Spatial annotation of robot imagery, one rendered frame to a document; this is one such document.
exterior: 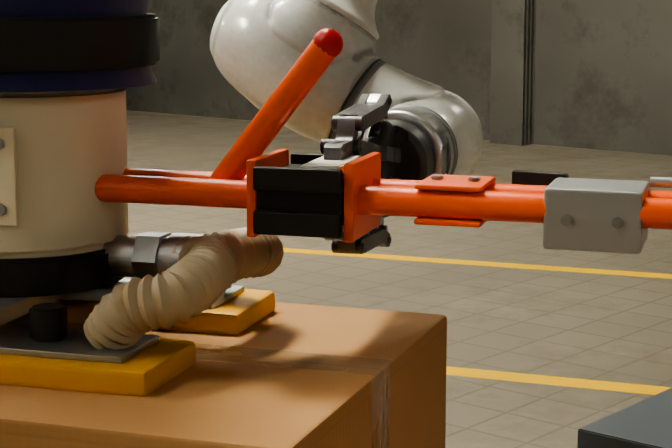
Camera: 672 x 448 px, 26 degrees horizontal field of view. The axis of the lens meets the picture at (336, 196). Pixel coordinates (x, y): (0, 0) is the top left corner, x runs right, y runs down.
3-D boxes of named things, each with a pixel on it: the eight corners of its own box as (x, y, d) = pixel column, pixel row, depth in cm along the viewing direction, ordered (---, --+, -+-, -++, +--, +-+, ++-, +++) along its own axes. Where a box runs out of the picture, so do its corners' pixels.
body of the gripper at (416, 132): (436, 114, 129) (412, 125, 121) (436, 208, 131) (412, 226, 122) (355, 112, 131) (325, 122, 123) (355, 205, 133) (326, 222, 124)
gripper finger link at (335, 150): (359, 152, 116) (359, 115, 116) (341, 160, 111) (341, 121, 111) (341, 152, 117) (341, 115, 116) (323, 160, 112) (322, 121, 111)
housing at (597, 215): (541, 250, 104) (542, 188, 104) (554, 234, 111) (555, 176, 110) (640, 255, 102) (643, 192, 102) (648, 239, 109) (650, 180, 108)
